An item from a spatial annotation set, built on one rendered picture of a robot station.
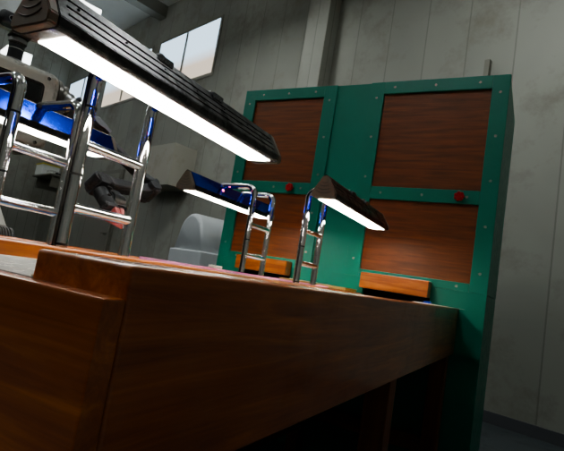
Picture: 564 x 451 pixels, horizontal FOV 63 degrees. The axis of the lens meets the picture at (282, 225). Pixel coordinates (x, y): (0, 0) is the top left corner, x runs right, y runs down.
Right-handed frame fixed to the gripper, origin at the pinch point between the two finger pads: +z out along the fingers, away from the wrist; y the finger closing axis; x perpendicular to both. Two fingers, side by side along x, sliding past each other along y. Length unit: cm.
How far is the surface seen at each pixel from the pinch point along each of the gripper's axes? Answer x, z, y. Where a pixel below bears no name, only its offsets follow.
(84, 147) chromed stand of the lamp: -44, 41, -66
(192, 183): -28.7, 4.9, 8.6
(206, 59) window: -26, -423, 377
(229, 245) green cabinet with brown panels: 5, -11, 87
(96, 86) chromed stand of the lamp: -53, 33, -66
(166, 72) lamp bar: -65, 46, -66
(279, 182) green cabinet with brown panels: -39, -15, 87
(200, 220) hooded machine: 84, -161, 265
